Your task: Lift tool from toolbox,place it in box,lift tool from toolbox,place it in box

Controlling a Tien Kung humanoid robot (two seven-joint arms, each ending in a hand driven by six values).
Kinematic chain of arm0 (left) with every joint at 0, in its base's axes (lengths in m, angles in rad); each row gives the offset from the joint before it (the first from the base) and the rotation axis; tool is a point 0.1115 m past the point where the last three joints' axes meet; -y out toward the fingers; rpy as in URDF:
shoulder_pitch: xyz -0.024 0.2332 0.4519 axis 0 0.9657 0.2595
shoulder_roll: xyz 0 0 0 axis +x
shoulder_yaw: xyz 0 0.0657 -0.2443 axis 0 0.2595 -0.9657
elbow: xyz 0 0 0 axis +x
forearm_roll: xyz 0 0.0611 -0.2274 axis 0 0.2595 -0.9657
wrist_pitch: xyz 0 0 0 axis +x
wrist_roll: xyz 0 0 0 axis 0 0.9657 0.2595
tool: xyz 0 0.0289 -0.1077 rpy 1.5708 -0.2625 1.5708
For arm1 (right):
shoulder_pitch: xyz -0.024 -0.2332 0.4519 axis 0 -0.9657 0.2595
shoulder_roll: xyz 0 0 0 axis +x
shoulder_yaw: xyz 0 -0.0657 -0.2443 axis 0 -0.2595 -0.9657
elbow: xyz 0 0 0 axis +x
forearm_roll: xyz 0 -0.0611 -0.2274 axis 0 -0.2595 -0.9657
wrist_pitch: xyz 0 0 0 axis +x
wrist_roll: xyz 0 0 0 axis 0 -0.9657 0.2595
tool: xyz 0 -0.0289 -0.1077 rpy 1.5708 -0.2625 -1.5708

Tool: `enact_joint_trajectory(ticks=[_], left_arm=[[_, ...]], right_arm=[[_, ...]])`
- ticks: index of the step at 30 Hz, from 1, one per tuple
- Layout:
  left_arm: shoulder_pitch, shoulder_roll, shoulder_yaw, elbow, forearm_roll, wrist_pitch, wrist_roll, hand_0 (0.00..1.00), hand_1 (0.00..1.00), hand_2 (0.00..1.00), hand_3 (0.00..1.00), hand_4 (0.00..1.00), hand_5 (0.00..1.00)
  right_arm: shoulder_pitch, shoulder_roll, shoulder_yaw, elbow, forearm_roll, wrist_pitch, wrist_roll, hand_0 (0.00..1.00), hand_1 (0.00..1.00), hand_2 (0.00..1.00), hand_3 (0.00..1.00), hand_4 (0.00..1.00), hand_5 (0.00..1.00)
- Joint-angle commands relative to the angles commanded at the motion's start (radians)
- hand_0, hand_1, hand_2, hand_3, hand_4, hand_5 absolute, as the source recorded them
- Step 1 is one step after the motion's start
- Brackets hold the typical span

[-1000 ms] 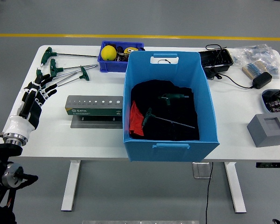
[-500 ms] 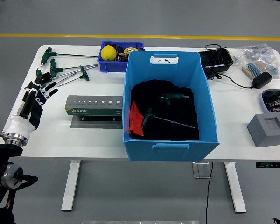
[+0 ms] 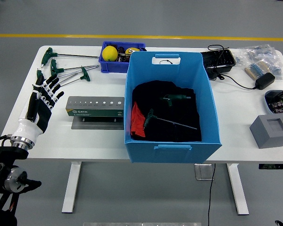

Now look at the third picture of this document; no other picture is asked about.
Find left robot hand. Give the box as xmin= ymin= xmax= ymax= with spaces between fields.
xmin=11 ymin=74 xmax=65 ymax=143

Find grey green hex key stand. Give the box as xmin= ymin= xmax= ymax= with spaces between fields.
xmin=65 ymin=96 xmax=125 ymax=130

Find small green T-handle hex key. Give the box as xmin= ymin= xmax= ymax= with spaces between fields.
xmin=143 ymin=108 xmax=199 ymax=130

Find large green T-handle hex key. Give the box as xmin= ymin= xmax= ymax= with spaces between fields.
xmin=159 ymin=93 xmax=191 ymax=142

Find large blue storage box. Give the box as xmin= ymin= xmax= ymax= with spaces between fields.
xmin=124 ymin=51 xmax=222 ymax=163

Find white table leg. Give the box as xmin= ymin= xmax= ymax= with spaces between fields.
xmin=61 ymin=161 xmax=83 ymax=214
xmin=226 ymin=163 xmax=250 ymax=216

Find black table control panel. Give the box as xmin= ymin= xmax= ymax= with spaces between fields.
xmin=258 ymin=163 xmax=283 ymax=170

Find grey block with square recess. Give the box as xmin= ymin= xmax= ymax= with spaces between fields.
xmin=249 ymin=114 xmax=283 ymax=149

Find metal floor plate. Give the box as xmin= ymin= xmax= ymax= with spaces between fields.
xmin=194 ymin=163 xmax=215 ymax=181

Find small blue parts bin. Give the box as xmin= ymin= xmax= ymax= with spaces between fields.
xmin=98 ymin=41 xmax=146 ymax=73

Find red cloth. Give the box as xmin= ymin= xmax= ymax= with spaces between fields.
xmin=130 ymin=100 xmax=147 ymax=137

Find yellow ball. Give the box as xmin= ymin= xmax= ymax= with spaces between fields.
xmin=101 ymin=45 xmax=119 ymax=62

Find black electronic components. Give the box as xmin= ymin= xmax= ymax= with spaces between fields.
xmin=268 ymin=90 xmax=283 ymax=118

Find light blue shallow tray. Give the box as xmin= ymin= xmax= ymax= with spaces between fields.
xmin=264 ymin=89 xmax=283 ymax=123

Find black cloth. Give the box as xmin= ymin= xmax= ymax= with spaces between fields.
xmin=131 ymin=80 xmax=202 ymax=143

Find yellow black tape measure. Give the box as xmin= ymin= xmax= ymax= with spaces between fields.
xmin=125 ymin=47 xmax=142 ymax=55

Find black power adapter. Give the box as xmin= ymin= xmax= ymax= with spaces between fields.
xmin=255 ymin=72 xmax=276 ymax=90

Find resistor tape bundle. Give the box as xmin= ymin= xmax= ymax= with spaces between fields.
xmin=244 ymin=61 xmax=272 ymax=81

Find yellow floor tape line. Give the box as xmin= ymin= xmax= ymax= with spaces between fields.
xmin=0 ymin=33 xmax=283 ymax=42

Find clear bags of components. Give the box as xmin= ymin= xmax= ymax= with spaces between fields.
xmin=235 ymin=44 xmax=283 ymax=80

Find black plastic tray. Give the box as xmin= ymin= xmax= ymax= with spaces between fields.
xmin=201 ymin=49 xmax=237 ymax=80

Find black floor cable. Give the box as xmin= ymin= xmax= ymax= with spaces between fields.
xmin=207 ymin=163 xmax=216 ymax=226

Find long green T-handle hex key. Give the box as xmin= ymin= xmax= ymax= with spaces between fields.
xmin=42 ymin=47 xmax=100 ymax=68

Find black adapter cord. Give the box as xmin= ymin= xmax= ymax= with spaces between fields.
xmin=207 ymin=44 xmax=258 ymax=90

